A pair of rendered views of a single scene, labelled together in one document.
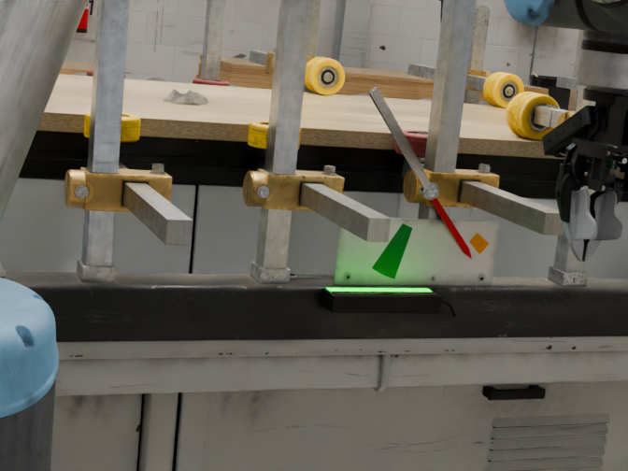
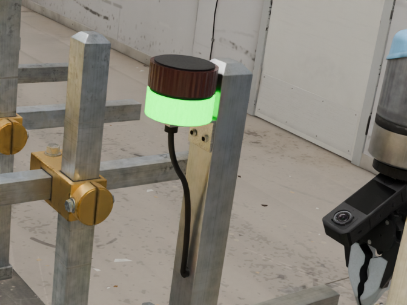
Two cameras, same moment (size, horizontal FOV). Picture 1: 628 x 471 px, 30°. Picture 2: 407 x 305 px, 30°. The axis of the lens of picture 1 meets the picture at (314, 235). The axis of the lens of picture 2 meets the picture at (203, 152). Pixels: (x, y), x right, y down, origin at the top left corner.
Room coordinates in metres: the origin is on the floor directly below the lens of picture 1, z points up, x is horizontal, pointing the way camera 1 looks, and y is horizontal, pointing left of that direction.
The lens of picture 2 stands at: (1.94, 0.46, 1.33)
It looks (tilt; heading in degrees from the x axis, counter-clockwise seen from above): 19 degrees down; 253
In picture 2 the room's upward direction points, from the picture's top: 8 degrees clockwise
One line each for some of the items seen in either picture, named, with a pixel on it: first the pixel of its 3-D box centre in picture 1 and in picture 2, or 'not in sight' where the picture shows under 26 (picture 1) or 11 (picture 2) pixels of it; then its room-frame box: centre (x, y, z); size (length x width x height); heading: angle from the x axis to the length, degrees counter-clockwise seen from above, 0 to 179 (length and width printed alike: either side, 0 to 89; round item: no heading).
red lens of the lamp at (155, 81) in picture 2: not in sight; (183, 75); (1.77, -0.16, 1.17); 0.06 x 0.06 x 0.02
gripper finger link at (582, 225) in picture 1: (584, 227); (386, 280); (1.41, -0.33, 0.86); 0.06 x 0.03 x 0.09; 22
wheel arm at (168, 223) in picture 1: (137, 198); not in sight; (1.51, 0.23, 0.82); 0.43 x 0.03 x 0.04; 22
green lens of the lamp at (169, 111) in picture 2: not in sight; (179, 103); (1.77, -0.16, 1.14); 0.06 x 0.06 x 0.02
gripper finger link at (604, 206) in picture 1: (606, 228); (368, 270); (1.42, -0.36, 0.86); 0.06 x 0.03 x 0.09; 22
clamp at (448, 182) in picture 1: (449, 187); not in sight; (1.74, -0.19, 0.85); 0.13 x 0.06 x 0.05; 112
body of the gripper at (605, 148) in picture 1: (609, 142); (395, 203); (1.42, -0.34, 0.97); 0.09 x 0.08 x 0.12; 22
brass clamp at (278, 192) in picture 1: (292, 190); not in sight; (1.64, 0.04, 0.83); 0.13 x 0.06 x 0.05; 112
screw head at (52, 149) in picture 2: not in sight; (52, 149); (1.85, -0.48, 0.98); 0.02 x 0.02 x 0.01
